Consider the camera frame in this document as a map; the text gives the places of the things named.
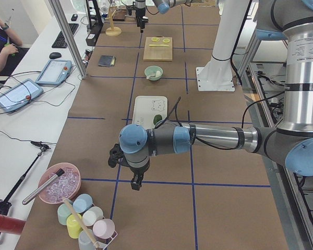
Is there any grey folded cloth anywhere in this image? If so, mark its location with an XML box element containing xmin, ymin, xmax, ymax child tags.
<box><xmin>98</xmin><ymin>55</ymin><xmax>116</xmax><ymax>67</ymax></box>

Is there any wooden mug stand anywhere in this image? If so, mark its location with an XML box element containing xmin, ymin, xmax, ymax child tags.
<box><xmin>105</xmin><ymin>6</ymin><xmax>122</xmax><ymax>36</ymax></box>

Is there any green avocado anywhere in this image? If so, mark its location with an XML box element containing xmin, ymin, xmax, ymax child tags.
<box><xmin>153</xmin><ymin>114</ymin><xmax>162</xmax><ymax>125</ymax></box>

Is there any black keyboard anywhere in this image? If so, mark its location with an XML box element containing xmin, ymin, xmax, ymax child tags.
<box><xmin>51</xmin><ymin>23</ymin><xmax>80</xmax><ymax>49</ymax></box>

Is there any green plastic cup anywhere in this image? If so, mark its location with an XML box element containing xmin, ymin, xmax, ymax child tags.
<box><xmin>57</xmin><ymin>203</ymin><xmax>71</xmax><ymax>226</ymax></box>

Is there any seated person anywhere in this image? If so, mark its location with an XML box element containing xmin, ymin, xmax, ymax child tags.
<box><xmin>0</xmin><ymin>19</ymin><xmax>28</xmax><ymax>76</ymax></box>

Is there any wooden cup rack stick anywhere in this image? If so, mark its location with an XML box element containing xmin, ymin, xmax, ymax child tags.
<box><xmin>63</xmin><ymin>198</ymin><xmax>100</xmax><ymax>249</ymax></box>

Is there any red cylinder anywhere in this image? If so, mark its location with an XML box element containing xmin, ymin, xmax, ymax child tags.
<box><xmin>0</xmin><ymin>214</ymin><xmax>26</xmax><ymax>235</ymax></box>

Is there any dark brown tray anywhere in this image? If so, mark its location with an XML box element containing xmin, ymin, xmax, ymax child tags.
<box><xmin>113</xmin><ymin>10</ymin><xmax>126</xmax><ymax>21</ymax></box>

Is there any yellow plastic knife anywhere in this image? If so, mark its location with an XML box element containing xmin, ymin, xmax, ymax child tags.
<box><xmin>149</xmin><ymin>44</ymin><xmax>169</xmax><ymax>47</ymax></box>

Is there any metal ice scoop handle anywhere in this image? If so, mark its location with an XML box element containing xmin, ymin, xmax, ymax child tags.
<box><xmin>22</xmin><ymin>168</ymin><xmax>65</xmax><ymax>205</ymax></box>

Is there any yellow plastic cup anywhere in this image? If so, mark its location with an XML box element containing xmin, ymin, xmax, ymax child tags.
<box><xmin>66</xmin><ymin>214</ymin><xmax>83</xmax><ymax>239</ymax></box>

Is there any blue teach pendant far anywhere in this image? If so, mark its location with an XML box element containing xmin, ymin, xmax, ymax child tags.
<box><xmin>35</xmin><ymin>59</ymin><xmax>72</xmax><ymax>86</ymax></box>

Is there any pink ice bowl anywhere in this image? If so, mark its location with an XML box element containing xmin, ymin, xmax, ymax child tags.
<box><xmin>38</xmin><ymin>162</ymin><xmax>81</xmax><ymax>204</ymax></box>

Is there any pink plastic cup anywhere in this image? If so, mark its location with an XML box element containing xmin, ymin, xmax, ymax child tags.
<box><xmin>92</xmin><ymin>219</ymin><xmax>115</xmax><ymax>239</ymax></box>

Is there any blue teach pendant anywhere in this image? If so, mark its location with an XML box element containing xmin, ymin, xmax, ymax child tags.
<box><xmin>0</xmin><ymin>79</ymin><xmax>43</xmax><ymax>113</ymax></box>
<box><xmin>35</xmin><ymin>59</ymin><xmax>72</xmax><ymax>86</ymax></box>

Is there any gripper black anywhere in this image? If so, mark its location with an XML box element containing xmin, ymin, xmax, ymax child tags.
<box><xmin>126</xmin><ymin>0</ymin><xmax>148</xmax><ymax>28</ymax></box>
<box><xmin>108</xmin><ymin>143</ymin><xmax>150</xmax><ymax>190</ymax></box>

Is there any grey plastic cup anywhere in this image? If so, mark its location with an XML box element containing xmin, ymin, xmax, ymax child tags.
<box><xmin>78</xmin><ymin>231</ymin><xmax>95</xmax><ymax>250</ymax></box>

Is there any blue plastic cup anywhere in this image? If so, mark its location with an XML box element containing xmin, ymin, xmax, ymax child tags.
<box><xmin>73</xmin><ymin>194</ymin><xmax>93</xmax><ymax>213</ymax></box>

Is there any upper lemon slice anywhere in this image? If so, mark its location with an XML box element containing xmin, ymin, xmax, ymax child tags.
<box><xmin>151</xmin><ymin>37</ymin><xmax>160</xmax><ymax>42</ymax></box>

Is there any aluminium frame post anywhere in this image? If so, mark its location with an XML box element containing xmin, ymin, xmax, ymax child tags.
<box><xmin>49</xmin><ymin>0</ymin><xmax>87</xmax><ymax>79</ymax></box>

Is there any white bear tray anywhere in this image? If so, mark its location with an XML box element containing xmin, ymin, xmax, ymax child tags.
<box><xmin>132</xmin><ymin>96</ymin><xmax>167</xmax><ymax>129</ymax></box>

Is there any black tripod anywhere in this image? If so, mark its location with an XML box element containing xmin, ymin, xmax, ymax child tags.
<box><xmin>0</xmin><ymin>141</ymin><xmax>52</xmax><ymax>248</ymax></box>

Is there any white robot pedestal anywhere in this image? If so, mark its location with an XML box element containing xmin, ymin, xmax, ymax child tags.
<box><xmin>196</xmin><ymin>0</ymin><xmax>251</xmax><ymax>92</ymax></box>

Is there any wooden cutting board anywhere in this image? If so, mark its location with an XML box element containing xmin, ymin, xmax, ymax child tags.
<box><xmin>143</xmin><ymin>36</ymin><xmax>173</xmax><ymax>61</ymax></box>

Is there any blue teach pendant near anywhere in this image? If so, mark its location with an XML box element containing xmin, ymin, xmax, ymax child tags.
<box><xmin>0</xmin><ymin>79</ymin><xmax>43</xmax><ymax>113</ymax></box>

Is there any pale green bowl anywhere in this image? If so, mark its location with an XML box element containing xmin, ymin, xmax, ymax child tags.
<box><xmin>145</xmin><ymin>65</ymin><xmax>163</xmax><ymax>81</ymax></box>

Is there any black computer mouse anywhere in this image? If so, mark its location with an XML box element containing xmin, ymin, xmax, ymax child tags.
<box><xmin>49</xmin><ymin>52</ymin><xmax>62</xmax><ymax>59</ymax></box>

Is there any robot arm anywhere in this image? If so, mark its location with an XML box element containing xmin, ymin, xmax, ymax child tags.
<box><xmin>108</xmin><ymin>1</ymin><xmax>313</xmax><ymax>190</ymax></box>
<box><xmin>126</xmin><ymin>0</ymin><xmax>195</xmax><ymax>33</ymax></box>

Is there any white plastic cup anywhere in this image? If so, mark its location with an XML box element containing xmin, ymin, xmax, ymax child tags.
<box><xmin>82</xmin><ymin>206</ymin><xmax>104</xmax><ymax>227</ymax></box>

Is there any translucent white spoon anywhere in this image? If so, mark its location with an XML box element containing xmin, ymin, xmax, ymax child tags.
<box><xmin>146</xmin><ymin>72</ymin><xmax>155</xmax><ymax>80</ymax></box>

